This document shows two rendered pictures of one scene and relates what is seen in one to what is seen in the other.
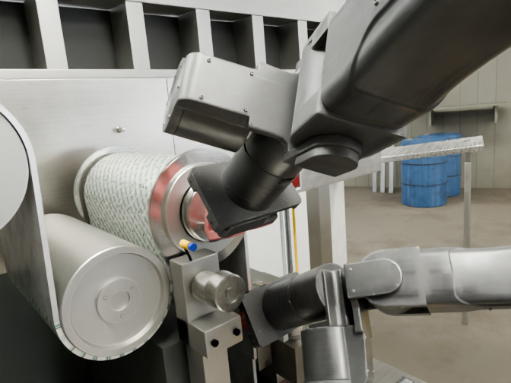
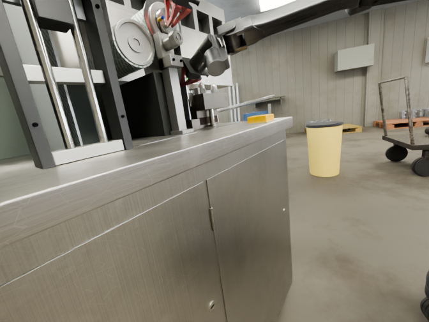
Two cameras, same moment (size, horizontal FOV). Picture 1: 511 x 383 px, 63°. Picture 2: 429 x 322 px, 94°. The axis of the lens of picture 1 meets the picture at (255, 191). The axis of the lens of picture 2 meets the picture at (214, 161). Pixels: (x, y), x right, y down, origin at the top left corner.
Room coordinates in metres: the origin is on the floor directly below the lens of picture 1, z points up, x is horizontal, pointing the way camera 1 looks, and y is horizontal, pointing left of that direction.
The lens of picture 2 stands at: (-0.24, 0.09, 0.95)
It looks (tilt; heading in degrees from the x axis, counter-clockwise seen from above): 13 degrees down; 350
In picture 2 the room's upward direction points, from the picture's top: 8 degrees counter-clockwise
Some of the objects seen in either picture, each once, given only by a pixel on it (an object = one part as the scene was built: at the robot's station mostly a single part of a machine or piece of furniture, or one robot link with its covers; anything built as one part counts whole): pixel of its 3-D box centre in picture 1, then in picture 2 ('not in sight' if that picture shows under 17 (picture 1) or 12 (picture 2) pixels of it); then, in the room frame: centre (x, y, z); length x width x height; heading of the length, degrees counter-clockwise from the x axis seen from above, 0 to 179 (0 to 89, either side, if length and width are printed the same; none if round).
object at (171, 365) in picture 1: (140, 356); (141, 110); (0.59, 0.20, 1.00); 0.33 x 0.07 x 0.20; 40
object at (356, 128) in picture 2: not in sight; (330, 126); (4.68, -4.25, 0.18); 1.26 x 0.90 x 0.35; 62
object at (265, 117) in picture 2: not in sight; (260, 119); (0.42, -0.21, 0.91); 0.07 x 0.07 x 0.02; 40
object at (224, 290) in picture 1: (225, 291); (175, 38); (0.41, 0.04, 1.18); 0.04 x 0.02 x 0.04; 130
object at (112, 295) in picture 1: (80, 272); (115, 55); (0.51, 0.23, 1.18); 0.26 x 0.12 x 0.12; 40
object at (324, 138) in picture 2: not in sight; (323, 148); (1.96, -1.76, 0.33); 0.41 x 0.41 x 0.65
